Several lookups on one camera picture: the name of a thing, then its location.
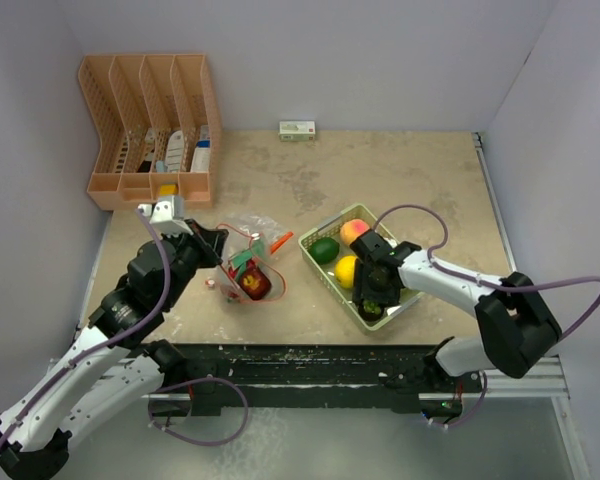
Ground orange plastic file organizer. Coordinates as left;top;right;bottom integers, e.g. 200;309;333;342
78;53;223;211

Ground light green plastic basket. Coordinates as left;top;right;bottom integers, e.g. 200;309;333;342
298;203;423;332

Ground green avocado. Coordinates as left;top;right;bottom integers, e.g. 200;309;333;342
308;237;340;265

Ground peach fruit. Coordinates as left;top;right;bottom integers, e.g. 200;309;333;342
339;218;370;247

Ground yellow lemon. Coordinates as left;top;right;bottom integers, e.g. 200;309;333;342
334;255;357;290

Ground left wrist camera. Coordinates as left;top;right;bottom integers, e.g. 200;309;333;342
138;194;191;237

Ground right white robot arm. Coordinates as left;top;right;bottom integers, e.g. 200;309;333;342
351;230;562;391

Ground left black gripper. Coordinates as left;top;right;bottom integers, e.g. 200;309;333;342
159;218;227;309

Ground dark red apple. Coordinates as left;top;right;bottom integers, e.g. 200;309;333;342
238;266;272;301

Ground yellow block in organizer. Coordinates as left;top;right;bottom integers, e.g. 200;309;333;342
158;184;178;197

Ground pink dragon fruit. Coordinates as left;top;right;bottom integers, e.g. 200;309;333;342
229;240;271;294

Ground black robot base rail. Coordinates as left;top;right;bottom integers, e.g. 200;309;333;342
149;344;482;417

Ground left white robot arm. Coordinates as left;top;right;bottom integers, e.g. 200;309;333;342
0;219;229;479

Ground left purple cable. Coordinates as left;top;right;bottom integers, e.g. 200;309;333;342
0;207;249;480

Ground small green white box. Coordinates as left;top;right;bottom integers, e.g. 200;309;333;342
278;120;316;142

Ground clear zip top bag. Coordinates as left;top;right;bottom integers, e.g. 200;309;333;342
205;213;293;304

